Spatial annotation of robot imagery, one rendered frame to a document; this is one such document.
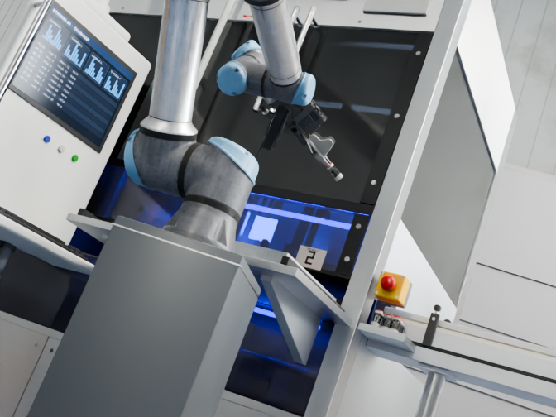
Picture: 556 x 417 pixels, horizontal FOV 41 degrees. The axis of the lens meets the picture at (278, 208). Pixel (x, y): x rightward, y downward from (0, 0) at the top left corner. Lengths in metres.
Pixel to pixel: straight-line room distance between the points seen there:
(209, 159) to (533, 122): 5.04
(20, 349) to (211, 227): 1.27
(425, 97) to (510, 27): 4.52
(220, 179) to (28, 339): 1.26
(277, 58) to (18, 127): 0.98
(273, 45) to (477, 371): 0.98
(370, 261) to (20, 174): 1.06
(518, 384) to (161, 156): 1.06
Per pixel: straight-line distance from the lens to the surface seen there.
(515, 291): 5.77
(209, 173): 1.44
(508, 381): 2.00
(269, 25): 1.53
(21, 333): 2.57
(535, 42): 6.70
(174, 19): 1.47
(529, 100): 6.42
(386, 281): 1.98
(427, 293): 2.53
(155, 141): 1.49
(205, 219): 1.40
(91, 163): 2.49
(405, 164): 2.15
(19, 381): 2.52
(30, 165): 2.36
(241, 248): 1.76
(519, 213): 5.95
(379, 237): 2.07
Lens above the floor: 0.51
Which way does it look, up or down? 17 degrees up
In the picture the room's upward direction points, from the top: 21 degrees clockwise
